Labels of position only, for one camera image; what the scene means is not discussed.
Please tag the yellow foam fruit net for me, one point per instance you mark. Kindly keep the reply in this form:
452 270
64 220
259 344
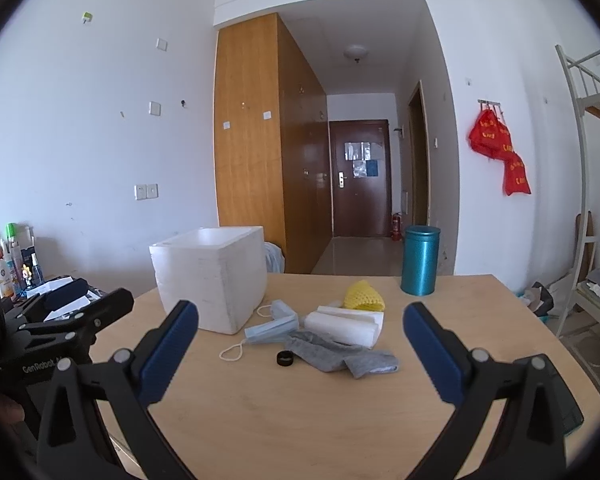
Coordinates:
361 296

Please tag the white bunk bed frame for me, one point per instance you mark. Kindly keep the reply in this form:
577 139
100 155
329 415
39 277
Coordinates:
584 88

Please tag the wooden wardrobe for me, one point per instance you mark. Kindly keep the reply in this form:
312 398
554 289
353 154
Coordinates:
271 147

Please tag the white styrofoam box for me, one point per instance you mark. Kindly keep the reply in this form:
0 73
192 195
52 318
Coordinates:
221 271

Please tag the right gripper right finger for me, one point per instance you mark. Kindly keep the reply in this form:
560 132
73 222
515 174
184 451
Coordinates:
528 442

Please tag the side room door frame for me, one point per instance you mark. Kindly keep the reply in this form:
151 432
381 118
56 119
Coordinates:
420 159

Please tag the blue face mask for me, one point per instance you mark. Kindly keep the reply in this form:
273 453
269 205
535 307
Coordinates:
281 320

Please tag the blue sheet covered bin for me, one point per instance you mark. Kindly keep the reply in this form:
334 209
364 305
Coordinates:
274 258

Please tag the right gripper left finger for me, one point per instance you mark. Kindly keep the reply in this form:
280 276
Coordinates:
74 442

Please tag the red hanging bags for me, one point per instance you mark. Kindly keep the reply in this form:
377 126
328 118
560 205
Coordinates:
490 137

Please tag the double wall socket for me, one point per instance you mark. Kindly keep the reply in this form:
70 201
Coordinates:
146 191

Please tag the wall light switch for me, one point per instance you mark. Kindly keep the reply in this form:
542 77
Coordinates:
154 108

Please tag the ceiling lamp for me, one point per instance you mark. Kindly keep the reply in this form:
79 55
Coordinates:
355 53

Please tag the red fire extinguisher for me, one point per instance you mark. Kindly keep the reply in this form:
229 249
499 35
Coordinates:
396 227

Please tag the dark brown entrance door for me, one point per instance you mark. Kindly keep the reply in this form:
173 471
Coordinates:
361 177

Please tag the bottles on side shelf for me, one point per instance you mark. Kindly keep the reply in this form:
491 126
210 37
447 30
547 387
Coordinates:
19 252

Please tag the teal metal canister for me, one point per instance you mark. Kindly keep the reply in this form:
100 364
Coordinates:
420 260

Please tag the grey sock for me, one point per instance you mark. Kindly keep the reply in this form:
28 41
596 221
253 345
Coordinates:
330 356

